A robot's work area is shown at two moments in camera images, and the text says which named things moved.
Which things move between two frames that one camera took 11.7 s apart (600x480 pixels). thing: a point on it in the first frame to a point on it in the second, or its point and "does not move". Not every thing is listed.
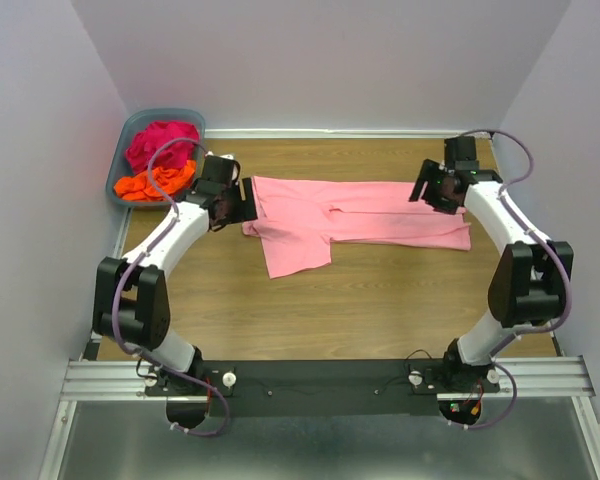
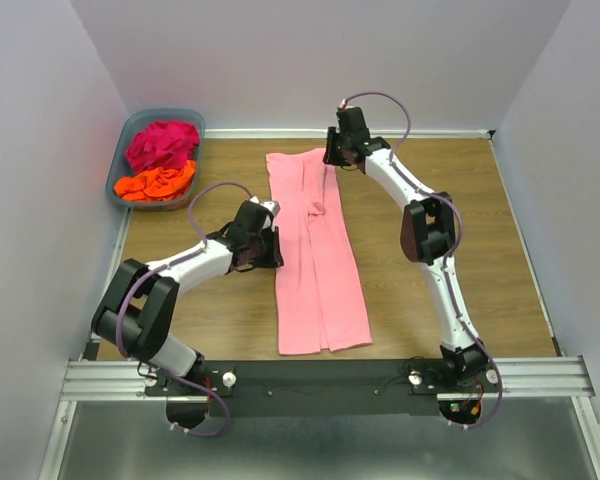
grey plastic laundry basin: (176, 164) does not move
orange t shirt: (155, 183) does not move
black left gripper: (246, 198) to (270, 249)
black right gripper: (422, 181) to (333, 150)
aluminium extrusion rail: (526, 378) does not move
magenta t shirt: (144, 140) does not move
